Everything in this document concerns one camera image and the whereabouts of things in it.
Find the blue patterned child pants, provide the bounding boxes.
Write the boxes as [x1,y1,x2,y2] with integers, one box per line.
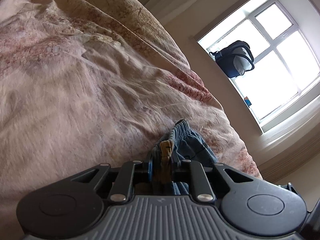
[151,119,218,196]

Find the small blue box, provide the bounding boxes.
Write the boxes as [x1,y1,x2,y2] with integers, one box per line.
[244,97,252,107]

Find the pink floral bed quilt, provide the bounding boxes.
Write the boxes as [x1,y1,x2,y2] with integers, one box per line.
[1,0,260,239]

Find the dark blue backpack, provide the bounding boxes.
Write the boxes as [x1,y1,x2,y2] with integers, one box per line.
[209,40,254,79]

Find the white framed window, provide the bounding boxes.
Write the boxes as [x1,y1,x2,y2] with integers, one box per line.
[198,0,319,132]

